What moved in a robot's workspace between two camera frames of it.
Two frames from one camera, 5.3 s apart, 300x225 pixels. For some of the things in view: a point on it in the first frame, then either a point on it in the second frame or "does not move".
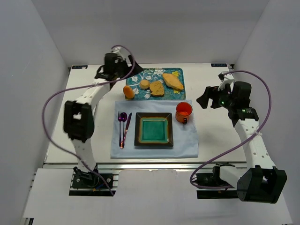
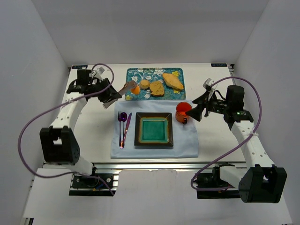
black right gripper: [213, 96] to [206, 105]
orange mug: [183, 112] does not move
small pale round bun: [144, 84] does not move
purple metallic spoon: [123, 117] does not move
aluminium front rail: [145, 166] does not move
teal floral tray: [152, 74] does not move
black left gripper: [131, 69] to [106, 91]
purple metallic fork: [119, 118] does not move
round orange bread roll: [129, 92] to [136, 90]
